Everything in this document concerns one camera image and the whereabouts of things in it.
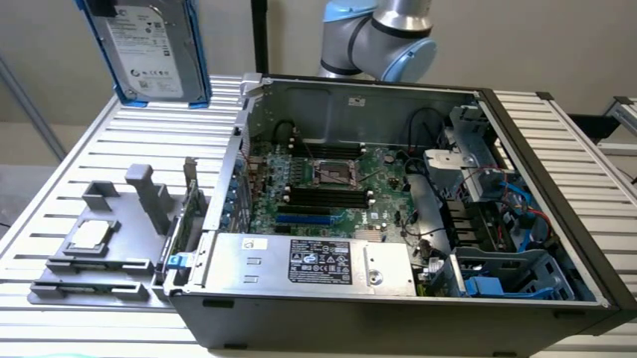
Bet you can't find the black RAM slots bank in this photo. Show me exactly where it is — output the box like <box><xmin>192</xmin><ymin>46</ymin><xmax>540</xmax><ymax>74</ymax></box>
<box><xmin>287</xmin><ymin>140</ymin><xmax>368</xmax><ymax>160</ymax></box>
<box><xmin>282</xmin><ymin>185</ymin><xmax>375</xmax><ymax>209</ymax></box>

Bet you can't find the silver power supply unit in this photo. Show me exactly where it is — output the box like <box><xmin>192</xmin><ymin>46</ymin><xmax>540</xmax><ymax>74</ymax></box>
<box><xmin>201</xmin><ymin>233</ymin><xmax>416</xmax><ymax>298</ymax></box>

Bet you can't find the black power wire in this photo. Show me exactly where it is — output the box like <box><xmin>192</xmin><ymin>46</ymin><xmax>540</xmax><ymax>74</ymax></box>
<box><xmin>404</xmin><ymin>107</ymin><xmax>447</xmax><ymax>150</ymax></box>

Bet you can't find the grey metal disk bay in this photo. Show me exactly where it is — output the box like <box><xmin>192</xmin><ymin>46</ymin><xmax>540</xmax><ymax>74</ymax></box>
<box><xmin>421</xmin><ymin>104</ymin><xmax>518</xmax><ymax>202</ymax></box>

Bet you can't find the silver CPU chip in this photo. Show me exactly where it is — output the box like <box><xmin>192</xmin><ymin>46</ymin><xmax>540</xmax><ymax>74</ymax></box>
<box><xmin>69</xmin><ymin>220</ymin><xmax>116</xmax><ymax>250</ymax></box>

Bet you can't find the hard disk in blue carrier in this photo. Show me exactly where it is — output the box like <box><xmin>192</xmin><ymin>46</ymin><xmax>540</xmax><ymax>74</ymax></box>
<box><xmin>73</xmin><ymin>0</ymin><xmax>212</xmax><ymax>110</ymax></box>

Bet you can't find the aluminium frame rail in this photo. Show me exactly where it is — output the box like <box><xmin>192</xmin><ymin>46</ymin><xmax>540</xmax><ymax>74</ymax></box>
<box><xmin>594</xmin><ymin>95</ymin><xmax>637</xmax><ymax>156</ymax></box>

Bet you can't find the CPU socket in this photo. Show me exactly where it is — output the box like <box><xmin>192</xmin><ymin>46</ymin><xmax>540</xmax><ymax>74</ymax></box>
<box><xmin>307</xmin><ymin>159</ymin><xmax>363</xmax><ymax>187</ymax></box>

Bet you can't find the blue plastic drive cage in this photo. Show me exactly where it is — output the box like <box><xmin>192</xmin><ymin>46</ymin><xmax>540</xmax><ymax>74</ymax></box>
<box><xmin>449</xmin><ymin>245</ymin><xmax>572</xmax><ymax>299</ymax></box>

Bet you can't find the grey parts rack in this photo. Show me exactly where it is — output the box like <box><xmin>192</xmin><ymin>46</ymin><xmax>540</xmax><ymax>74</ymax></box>
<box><xmin>26</xmin><ymin>163</ymin><xmax>208</xmax><ymax>305</ymax></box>

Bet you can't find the open black PC case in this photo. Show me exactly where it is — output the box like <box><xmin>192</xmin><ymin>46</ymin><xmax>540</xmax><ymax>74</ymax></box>
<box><xmin>165</xmin><ymin>72</ymin><xmax>637</xmax><ymax>351</ymax></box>

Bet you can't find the green graphics card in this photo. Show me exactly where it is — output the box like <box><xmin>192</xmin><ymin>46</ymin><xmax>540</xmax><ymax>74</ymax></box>
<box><xmin>154</xmin><ymin>156</ymin><xmax>209</xmax><ymax>284</ymax></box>

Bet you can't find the grey air duct shroud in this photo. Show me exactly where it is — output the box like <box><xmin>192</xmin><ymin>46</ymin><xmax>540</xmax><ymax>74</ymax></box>
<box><xmin>404</xmin><ymin>173</ymin><xmax>448</xmax><ymax>236</ymax></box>

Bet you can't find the green motherboard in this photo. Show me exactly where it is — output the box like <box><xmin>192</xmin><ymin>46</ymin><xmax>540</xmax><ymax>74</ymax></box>
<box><xmin>242</xmin><ymin>143</ymin><xmax>433</xmax><ymax>262</ymax></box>

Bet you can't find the blue expansion slot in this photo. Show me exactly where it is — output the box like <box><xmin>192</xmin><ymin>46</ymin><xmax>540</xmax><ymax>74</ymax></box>
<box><xmin>274</xmin><ymin>213</ymin><xmax>332</xmax><ymax>226</ymax></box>

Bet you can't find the red SATA wire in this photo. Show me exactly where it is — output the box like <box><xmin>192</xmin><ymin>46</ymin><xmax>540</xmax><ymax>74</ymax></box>
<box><xmin>459</xmin><ymin>166</ymin><xmax>552</xmax><ymax>239</ymax></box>

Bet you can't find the blue SATA wire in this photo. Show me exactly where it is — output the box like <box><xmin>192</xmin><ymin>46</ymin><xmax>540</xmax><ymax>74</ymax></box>
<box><xmin>491</xmin><ymin>178</ymin><xmax>556</xmax><ymax>247</ymax></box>

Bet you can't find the black vertical pole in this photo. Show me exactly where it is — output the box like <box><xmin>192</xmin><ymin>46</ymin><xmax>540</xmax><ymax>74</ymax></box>
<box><xmin>249</xmin><ymin>0</ymin><xmax>269</xmax><ymax>74</ymax></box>

